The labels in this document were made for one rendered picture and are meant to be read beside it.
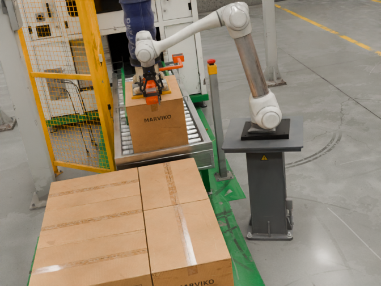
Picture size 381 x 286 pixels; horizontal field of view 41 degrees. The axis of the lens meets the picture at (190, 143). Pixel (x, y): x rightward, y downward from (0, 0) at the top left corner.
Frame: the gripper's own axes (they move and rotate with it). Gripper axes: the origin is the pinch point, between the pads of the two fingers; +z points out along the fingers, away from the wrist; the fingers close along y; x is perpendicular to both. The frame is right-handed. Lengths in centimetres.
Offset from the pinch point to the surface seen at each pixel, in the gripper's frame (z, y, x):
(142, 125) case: 28.5, 10.5, -27.9
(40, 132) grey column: 45, 95, -89
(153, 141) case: 42, 5, -28
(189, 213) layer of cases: 54, -10, 56
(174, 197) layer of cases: 54, -4, 36
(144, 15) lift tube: -42, -3, -50
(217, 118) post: 53, -49, -79
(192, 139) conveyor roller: 53, -24, -45
